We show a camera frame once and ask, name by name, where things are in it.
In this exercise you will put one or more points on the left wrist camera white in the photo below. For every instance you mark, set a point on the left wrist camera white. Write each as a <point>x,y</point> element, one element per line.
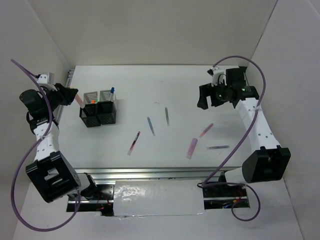
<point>46,78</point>

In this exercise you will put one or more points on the white container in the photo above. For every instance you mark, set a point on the white container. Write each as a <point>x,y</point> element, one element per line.
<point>89,96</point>
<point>104,96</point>

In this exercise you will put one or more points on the purple pink highlighter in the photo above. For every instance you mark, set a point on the purple pink highlighter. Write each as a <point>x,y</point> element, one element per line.
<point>191,148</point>

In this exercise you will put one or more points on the red pen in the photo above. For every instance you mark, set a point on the red pen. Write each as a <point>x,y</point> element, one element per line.
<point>133,143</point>

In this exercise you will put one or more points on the black container front right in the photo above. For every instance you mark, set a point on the black container front right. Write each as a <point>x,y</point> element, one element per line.
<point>106,112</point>

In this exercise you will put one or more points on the pink orange pen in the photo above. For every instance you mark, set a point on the pink orange pen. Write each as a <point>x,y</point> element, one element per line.
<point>206,130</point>

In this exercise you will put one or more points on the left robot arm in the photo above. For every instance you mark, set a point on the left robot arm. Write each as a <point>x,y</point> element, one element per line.
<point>51,173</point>

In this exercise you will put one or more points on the dark purple pen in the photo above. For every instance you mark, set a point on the dark purple pen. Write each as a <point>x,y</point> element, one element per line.
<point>217,147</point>

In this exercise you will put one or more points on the light blue pen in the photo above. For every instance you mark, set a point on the light blue pen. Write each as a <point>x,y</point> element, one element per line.
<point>151,126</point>

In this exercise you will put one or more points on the aluminium rail frame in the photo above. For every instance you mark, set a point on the aluminium rail frame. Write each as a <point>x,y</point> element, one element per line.
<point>144,91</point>

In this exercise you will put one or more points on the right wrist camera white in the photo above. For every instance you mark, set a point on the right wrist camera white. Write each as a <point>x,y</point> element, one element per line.
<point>215,73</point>

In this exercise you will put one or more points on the white container back right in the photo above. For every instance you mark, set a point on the white container back right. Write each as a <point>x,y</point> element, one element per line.
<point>104,96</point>

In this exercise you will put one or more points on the grey green pen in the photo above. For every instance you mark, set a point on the grey green pen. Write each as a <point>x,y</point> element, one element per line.
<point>167,116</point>

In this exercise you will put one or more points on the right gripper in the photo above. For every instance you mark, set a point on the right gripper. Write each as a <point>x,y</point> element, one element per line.
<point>206,90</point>

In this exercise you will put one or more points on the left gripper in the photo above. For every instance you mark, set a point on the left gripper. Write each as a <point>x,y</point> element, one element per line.
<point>67,95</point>

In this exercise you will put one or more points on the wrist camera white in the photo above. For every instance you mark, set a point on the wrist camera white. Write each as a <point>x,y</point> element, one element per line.
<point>215,73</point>
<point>46,78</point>

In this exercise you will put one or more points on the white cover sheet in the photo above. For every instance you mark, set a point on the white cover sheet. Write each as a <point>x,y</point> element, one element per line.
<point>157,198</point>

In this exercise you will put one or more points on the white container back left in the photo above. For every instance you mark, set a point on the white container back left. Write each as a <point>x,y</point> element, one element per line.
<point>89,96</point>

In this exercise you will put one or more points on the black container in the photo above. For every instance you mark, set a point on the black container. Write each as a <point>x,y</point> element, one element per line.
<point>106,112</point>
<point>88,115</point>

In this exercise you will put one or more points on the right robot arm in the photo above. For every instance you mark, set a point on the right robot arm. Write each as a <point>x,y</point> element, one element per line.
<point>268,160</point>

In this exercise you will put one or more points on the black container front left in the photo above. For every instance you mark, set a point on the black container front left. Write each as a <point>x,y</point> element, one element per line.
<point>88,115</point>

